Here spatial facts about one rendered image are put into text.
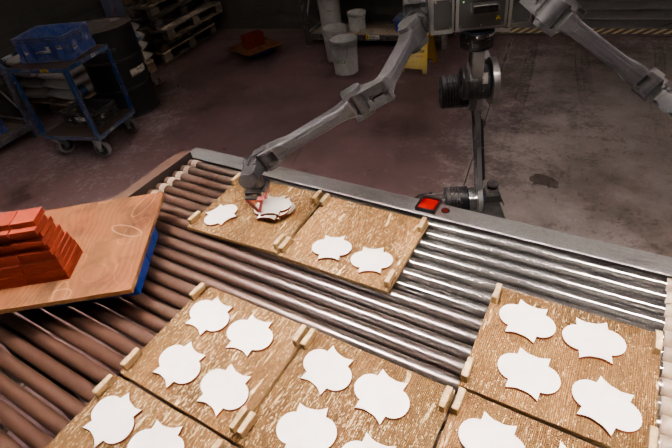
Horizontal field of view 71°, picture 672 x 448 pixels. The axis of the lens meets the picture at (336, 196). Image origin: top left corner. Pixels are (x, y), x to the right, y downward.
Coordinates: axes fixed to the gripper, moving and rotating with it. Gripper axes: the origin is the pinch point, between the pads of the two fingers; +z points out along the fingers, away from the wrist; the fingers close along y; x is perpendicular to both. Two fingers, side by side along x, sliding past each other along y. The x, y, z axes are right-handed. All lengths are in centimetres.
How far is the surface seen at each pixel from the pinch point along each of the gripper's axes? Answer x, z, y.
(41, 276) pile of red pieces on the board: 57, -8, -46
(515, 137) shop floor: -135, 94, 207
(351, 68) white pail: 11, 87, 350
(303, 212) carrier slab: -15.7, 3.9, 0.1
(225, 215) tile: 14.2, 3.4, -2.5
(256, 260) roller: -3.3, 6.1, -23.4
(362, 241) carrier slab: -39.3, 3.7, -15.7
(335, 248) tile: -30.7, 2.9, -20.3
